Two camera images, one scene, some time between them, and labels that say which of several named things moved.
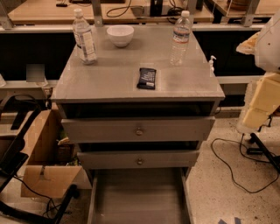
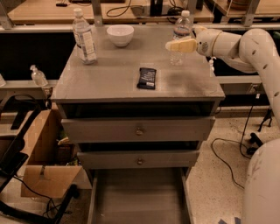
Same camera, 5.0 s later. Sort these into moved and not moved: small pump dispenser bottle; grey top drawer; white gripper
Moved: white gripper
Not moved: small pump dispenser bottle; grey top drawer
